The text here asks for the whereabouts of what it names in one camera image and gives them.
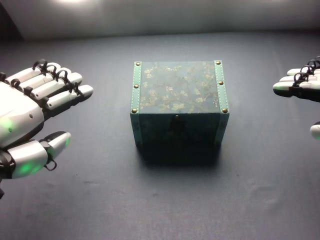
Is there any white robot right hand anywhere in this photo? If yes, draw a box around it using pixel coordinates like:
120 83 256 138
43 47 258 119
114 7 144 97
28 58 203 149
272 56 320 142

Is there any grey table cloth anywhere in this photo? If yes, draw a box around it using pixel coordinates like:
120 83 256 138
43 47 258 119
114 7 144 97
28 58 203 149
0 32 320 240

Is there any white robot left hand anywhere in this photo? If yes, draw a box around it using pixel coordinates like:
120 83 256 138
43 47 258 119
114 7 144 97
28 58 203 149
0 59 95 181

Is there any teal floral lidded box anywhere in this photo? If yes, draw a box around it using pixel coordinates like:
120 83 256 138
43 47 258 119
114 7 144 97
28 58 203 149
128 59 230 166

